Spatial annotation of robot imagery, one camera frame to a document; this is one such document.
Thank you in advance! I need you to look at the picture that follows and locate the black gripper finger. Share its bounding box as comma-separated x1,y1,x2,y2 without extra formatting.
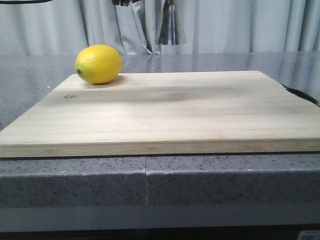
111,0,140,7

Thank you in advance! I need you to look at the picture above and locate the steel double jigger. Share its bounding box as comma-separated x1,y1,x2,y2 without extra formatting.
156,0,187,45

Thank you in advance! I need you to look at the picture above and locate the yellow lemon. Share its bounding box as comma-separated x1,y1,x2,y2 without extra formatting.
75,44,122,84

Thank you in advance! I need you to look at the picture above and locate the grey curtain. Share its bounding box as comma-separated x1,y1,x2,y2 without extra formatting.
0,0,320,56

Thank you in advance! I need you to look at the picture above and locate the wooden cutting board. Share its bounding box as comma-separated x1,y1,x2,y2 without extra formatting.
0,71,320,158

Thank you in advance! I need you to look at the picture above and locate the white label sticker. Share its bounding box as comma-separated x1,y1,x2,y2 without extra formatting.
298,230,320,240

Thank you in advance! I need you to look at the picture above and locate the black cable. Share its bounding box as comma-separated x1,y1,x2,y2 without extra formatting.
0,0,55,5

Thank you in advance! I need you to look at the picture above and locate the black cutting board handle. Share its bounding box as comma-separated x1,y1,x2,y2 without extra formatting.
281,83,320,107

